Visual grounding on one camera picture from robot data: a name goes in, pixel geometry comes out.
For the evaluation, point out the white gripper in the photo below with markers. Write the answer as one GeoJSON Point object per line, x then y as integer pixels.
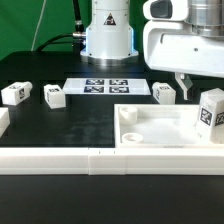
{"type": "Point", "coordinates": [184, 36]}

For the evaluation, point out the white U-shaped fence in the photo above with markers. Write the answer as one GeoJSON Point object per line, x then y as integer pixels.
{"type": "Point", "coordinates": [18, 159]}

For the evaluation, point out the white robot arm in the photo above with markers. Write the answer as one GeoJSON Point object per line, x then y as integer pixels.
{"type": "Point", "coordinates": [109, 37]}

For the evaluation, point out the white square tabletop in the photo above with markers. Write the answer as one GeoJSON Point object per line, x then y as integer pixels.
{"type": "Point", "coordinates": [158, 126]}

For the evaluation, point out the white marker sheet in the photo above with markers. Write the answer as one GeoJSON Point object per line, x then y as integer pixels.
{"type": "Point", "coordinates": [108, 86]}

